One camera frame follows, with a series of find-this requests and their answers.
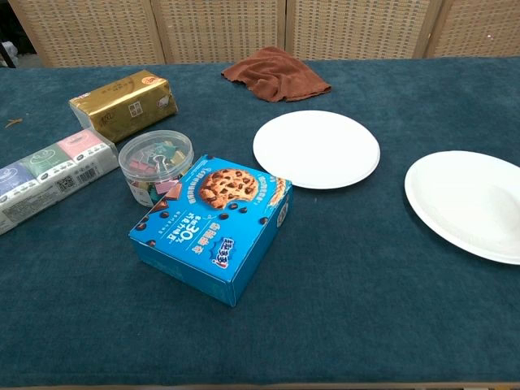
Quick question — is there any white paper plate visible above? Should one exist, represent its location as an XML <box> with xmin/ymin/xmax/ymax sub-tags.
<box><xmin>252</xmin><ymin>110</ymin><xmax>382</xmax><ymax>190</ymax></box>
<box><xmin>404</xmin><ymin>150</ymin><xmax>520</xmax><ymax>266</ymax></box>

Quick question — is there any brown folded cloth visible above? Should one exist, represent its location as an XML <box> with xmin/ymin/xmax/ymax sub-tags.
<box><xmin>221</xmin><ymin>45</ymin><xmax>332</xmax><ymax>103</ymax></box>

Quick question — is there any blue chocolate cookie box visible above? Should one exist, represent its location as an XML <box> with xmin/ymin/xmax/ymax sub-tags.
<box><xmin>128</xmin><ymin>154</ymin><xmax>293</xmax><ymax>308</ymax></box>

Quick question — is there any clear jar of binder clips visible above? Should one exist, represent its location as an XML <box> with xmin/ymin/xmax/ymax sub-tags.
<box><xmin>118</xmin><ymin>129</ymin><xmax>196</xmax><ymax>208</ymax></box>

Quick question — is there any teal fabric table cover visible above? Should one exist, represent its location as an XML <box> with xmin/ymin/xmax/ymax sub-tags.
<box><xmin>0</xmin><ymin>56</ymin><xmax>520</xmax><ymax>387</ymax></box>

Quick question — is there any gold tissue pack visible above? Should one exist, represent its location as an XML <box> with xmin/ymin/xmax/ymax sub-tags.
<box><xmin>67</xmin><ymin>69</ymin><xmax>179</xmax><ymax>144</ymax></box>

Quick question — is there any woven rattan screen panel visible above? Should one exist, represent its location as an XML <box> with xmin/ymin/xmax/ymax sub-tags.
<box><xmin>424</xmin><ymin>0</ymin><xmax>520</xmax><ymax>59</ymax></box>
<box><xmin>285</xmin><ymin>0</ymin><xmax>443</xmax><ymax>61</ymax></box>
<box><xmin>150</xmin><ymin>0</ymin><xmax>290</xmax><ymax>65</ymax></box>
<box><xmin>7</xmin><ymin>0</ymin><xmax>166</xmax><ymax>68</ymax></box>

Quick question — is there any long multicolour tissue pack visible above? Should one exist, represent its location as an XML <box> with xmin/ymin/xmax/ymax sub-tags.
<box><xmin>0</xmin><ymin>129</ymin><xmax>119</xmax><ymax>236</ymax></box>

